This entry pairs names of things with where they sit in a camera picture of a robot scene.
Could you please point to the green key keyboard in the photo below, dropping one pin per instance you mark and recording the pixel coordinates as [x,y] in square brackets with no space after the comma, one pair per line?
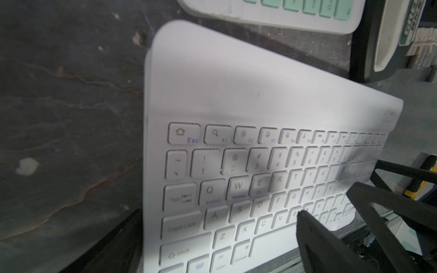
[324,16]

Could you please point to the white key white keyboard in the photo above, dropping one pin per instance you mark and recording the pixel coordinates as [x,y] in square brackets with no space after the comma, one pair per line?
[238,140]

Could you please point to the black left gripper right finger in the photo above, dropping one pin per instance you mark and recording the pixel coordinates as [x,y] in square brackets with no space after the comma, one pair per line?
[322,252]

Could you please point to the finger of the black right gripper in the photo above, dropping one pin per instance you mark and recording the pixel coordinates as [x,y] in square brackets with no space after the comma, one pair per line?
[399,169]
[374,204]

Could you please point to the yellow handled pliers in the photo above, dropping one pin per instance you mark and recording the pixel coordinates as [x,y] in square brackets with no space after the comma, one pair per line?
[417,184]

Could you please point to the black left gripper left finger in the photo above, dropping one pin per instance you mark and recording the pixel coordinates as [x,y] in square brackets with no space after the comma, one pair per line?
[119,251]

